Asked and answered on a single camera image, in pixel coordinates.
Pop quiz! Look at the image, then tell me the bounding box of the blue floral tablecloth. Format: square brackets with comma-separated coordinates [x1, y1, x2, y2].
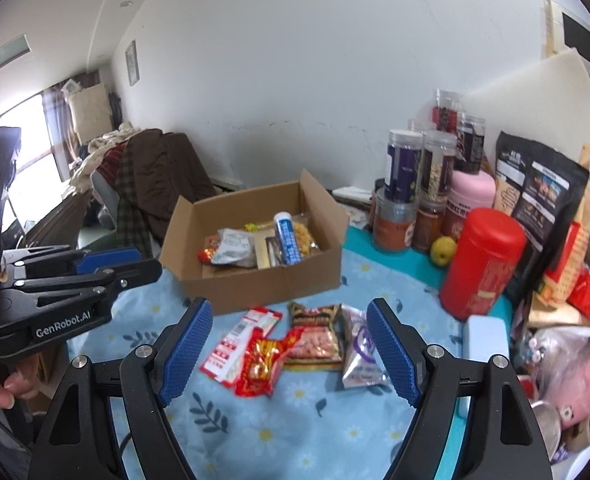
[67, 225, 513, 480]

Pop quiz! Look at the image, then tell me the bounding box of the red orange snack packet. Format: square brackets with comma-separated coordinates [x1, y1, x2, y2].
[198, 237, 221, 265]

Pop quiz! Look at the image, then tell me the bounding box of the cream cushion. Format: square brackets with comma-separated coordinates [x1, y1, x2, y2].
[70, 85, 113, 143]

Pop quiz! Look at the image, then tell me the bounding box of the cardboard box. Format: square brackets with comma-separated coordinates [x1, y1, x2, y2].
[160, 169, 350, 316]

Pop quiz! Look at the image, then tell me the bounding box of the framed wall picture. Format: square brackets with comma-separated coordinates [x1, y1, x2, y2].
[125, 40, 140, 86]

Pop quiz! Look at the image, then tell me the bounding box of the blue label clear jar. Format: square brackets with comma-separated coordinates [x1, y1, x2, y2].
[385, 130, 423, 203]

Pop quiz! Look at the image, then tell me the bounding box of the brown label nut jar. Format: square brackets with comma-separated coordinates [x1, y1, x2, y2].
[419, 131, 458, 198]

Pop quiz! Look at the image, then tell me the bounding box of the white foam board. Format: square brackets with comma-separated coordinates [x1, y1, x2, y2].
[462, 47, 590, 181]

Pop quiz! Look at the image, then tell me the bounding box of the white red snack packet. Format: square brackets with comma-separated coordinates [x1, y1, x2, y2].
[198, 307, 282, 383]

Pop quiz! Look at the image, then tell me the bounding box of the dark red label jar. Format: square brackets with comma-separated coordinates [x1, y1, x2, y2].
[456, 114, 487, 176]
[434, 89, 465, 133]

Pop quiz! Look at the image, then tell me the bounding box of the orange content clear jar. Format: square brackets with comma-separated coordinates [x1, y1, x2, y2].
[372, 190, 418, 256]
[414, 195, 447, 253]

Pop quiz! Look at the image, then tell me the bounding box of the pink canister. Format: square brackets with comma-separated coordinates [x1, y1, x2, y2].
[448, 170, 496, 241]

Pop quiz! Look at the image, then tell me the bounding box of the yellow noodle snack clear bag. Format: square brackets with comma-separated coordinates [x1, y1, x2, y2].
[292, 215, 322, 256]

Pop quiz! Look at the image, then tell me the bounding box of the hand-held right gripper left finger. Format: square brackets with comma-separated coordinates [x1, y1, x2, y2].
[27, 297, 214, 480]

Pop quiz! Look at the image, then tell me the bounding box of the red plaid cloth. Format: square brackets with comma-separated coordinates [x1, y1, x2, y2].
[100, 142, 128, 181]

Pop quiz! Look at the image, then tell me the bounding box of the brown red peanut packet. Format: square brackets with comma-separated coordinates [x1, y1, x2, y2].
[282, 301, 347, 372]

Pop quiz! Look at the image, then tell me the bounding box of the wooden frame black panel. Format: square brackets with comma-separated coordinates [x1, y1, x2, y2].
[542, 0, 590, 101]

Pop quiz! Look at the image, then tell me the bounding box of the tan snack packet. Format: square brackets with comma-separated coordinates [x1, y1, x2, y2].
[255, 234, 271, 270]

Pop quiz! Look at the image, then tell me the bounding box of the black printed pouch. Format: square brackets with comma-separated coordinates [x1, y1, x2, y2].
[492, 131, 590, 306]

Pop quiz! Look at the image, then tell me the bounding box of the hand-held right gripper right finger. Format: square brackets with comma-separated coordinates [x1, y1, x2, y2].
[366, 298, 553, 480]

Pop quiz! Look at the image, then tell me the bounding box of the clear plastic bag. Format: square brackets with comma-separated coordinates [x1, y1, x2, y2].
[520, 325, 590, 396]

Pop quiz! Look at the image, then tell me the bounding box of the red canister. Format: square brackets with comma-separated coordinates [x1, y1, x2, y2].
[439, 207, 527, 321]

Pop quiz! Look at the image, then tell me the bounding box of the grey chair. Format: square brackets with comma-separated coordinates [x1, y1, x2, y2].
[91, 170, 120, 231]

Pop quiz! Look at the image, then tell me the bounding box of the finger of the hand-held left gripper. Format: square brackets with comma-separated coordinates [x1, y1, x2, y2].
[5, 246, 143, 281]
[15, 258, 163, 308]

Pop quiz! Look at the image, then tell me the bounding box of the silver purple snack packet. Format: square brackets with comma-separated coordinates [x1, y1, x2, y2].
[340, 304, 391, 391]

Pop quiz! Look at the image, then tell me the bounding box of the brown padded jacket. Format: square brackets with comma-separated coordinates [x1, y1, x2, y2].
[125, 129, 218, 241]

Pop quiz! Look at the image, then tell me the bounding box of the metal cup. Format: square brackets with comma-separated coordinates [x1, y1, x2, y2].
[530, 400, 563, 461]

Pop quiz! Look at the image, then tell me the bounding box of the person's left hand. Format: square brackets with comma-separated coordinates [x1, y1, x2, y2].
[0, 359, 42, 409]

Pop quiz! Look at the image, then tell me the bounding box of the green plaid cloth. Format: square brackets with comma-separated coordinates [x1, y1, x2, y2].
[114, 147, 153, 258]

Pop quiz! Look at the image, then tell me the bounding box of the yellow fruit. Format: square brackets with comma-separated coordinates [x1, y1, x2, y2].
[430, 236, 457, 267]

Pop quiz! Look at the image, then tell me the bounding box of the red yellow snack packet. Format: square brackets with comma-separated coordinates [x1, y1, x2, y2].
[234, 327, 306, 398]

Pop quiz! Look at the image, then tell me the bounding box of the blue white tube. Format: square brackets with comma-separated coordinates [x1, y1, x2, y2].
[273, 212, 303, 266]

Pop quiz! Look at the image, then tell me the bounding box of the plaid curtain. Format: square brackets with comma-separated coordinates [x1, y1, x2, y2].
[40, 77, 100, 181]

